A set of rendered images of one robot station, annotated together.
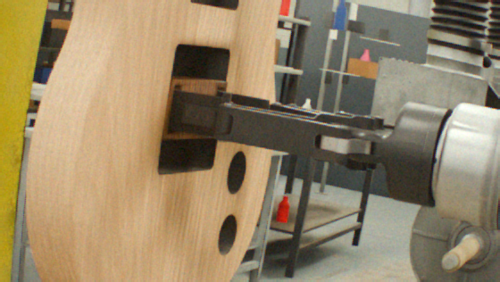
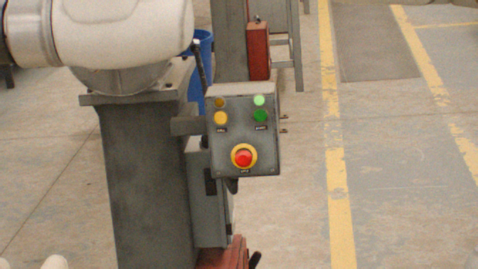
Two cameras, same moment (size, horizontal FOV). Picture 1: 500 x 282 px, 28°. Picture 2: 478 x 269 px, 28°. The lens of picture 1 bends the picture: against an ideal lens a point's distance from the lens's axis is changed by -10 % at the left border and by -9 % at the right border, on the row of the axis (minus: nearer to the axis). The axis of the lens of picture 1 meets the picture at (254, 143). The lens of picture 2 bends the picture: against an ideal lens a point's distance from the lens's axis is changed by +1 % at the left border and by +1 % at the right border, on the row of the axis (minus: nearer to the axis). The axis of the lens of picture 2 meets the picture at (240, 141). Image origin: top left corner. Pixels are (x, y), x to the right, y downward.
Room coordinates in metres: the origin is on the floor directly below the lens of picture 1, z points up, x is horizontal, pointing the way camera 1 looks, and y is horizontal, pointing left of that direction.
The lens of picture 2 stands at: (-0.37, -0.08, 1.65)
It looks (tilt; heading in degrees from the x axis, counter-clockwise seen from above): 17 degrees down; 344
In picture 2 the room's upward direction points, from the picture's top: 5 degrees counter-clockwise
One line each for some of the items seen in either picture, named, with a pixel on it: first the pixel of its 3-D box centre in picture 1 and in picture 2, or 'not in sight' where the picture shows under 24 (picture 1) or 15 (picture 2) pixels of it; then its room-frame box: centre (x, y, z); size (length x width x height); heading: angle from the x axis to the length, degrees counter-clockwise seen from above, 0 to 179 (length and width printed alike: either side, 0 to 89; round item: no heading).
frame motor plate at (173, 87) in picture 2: not in sight; (141, 77); (1.96, -0.49, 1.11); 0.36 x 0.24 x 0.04; 159
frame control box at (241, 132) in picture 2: not in sight; (235, 134); (1.73, -0.66, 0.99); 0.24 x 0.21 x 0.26; 159
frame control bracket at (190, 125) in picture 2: not in sight; (210, 124); (1.75, -0.61, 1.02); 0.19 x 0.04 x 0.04; 69
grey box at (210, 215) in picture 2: not in sight; (207, 140); (1.90, -0.63, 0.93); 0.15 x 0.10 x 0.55; 159
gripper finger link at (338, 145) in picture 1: (356, 145); not in sight; (0.76, -0.07, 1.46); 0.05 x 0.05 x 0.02; 88
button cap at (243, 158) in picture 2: not in sight; (243, 157); (1.60, -0.64, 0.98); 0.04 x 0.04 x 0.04; 69
